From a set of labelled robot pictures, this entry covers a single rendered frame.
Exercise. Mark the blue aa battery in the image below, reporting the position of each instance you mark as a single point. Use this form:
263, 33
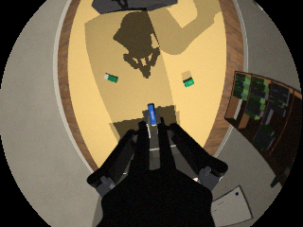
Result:
152, 113

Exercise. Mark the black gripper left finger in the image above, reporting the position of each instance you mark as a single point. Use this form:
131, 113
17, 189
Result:
107, 176

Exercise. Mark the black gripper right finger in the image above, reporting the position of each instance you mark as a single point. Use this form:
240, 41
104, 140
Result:
208, 168

